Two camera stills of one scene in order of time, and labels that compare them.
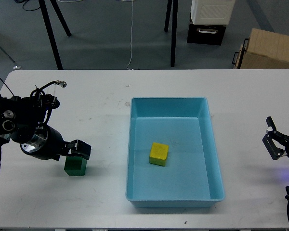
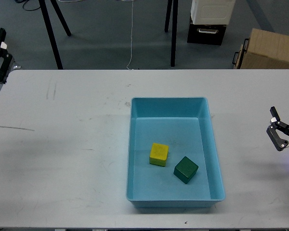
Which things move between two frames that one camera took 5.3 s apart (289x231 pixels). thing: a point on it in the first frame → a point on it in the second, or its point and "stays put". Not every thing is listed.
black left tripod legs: [50, 32] stays put
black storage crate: [206, 34] stays put
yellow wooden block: [158, 154] stays put
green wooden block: [75, 166] → [185, 170]
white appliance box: [212, 12] stays put
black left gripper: [47, 143] → [1, 37]
